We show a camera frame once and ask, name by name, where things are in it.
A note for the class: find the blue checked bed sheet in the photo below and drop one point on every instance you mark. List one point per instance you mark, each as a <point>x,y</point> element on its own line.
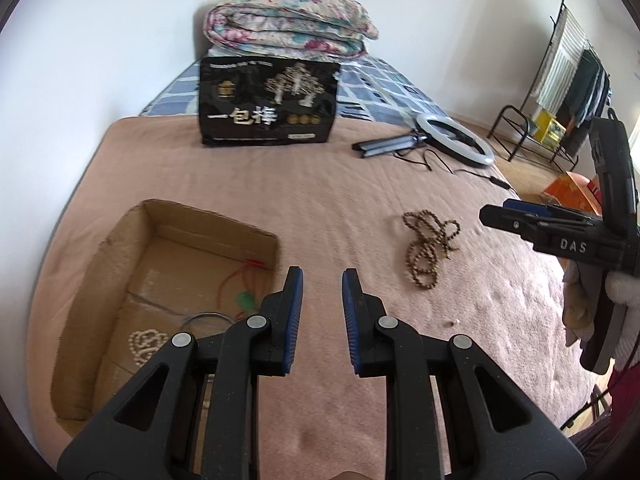
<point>380,85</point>

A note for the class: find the dark thin bangle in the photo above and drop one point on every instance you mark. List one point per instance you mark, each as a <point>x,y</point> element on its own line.
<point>210,314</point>

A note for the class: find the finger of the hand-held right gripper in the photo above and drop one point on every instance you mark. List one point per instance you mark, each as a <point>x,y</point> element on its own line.
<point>510,222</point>
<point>527,207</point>

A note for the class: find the dark hanging clothes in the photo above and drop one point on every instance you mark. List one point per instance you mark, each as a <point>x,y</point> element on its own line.
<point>590,90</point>

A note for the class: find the folded floral quilt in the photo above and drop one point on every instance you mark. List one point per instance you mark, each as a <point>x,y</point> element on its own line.
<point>290,25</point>

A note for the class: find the person's right hand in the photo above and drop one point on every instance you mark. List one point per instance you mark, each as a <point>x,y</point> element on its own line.
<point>575,305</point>

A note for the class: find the black metal clothes rack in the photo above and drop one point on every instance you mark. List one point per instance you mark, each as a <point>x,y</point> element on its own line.
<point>505,115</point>

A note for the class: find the orange box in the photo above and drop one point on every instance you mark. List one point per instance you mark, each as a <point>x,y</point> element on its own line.
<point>570,187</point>

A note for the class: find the black printed bag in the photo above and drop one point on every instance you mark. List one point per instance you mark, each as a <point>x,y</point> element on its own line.
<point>250,125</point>

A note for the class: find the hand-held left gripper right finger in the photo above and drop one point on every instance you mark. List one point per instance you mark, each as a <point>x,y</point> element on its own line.
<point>350,320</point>

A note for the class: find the black folded tripod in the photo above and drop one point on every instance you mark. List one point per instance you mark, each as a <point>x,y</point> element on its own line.
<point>380,147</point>

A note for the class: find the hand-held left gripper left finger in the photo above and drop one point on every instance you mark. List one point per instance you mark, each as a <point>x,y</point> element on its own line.
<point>295,310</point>

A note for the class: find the yellow crate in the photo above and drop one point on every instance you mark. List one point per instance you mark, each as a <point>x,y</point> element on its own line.
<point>552,130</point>

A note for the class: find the pink-brown fleece blanket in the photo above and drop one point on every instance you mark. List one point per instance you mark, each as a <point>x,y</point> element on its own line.
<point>325,200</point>

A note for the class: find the striped hanging towel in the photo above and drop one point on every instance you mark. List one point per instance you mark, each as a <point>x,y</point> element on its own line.
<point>560,70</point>

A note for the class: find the cardboard box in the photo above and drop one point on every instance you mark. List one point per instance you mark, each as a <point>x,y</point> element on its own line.
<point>165,270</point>

